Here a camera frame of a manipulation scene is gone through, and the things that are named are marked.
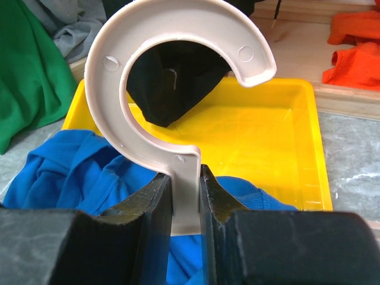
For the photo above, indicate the orange t-shirt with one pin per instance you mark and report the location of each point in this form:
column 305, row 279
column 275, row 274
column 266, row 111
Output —
column 357, row 67

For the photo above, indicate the black t-shirt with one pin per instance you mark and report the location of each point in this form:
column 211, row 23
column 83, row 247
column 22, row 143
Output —
column 171, row 78

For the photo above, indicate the grey tank top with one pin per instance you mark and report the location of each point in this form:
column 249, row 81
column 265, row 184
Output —
column 72, row 25

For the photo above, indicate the yellow plastic tray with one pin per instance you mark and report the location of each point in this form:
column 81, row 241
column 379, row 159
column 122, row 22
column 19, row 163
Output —
column 268, row 135

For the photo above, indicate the left wooden clothes rack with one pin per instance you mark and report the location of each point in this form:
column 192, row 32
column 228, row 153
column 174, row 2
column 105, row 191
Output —
column 77, row 69

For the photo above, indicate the blue tank top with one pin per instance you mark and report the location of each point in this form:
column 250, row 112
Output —
column 81, row 170

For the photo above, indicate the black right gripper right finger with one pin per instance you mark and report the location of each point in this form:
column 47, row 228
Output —
column 242, row 246

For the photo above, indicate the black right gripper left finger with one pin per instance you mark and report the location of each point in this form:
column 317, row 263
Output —
column 127, row 244

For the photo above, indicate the green tank top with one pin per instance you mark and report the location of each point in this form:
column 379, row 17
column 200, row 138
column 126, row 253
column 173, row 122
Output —
column 37, row 85

